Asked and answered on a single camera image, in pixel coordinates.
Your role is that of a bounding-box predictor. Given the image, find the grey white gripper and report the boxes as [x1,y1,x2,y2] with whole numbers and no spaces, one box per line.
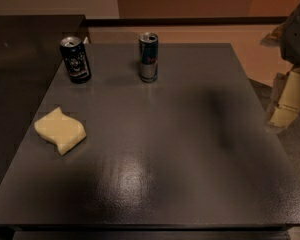
[261,3,300,134]

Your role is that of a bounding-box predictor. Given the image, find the silver blue redbull can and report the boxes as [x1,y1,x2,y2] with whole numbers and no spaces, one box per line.
[139,32,159,83]

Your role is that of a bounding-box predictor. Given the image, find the black soda can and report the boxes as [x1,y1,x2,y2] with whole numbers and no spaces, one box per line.
[60,36,92,84]

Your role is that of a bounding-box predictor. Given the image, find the yellow wavy sponge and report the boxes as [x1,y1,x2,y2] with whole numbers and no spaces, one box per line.
[34,107,87,156]

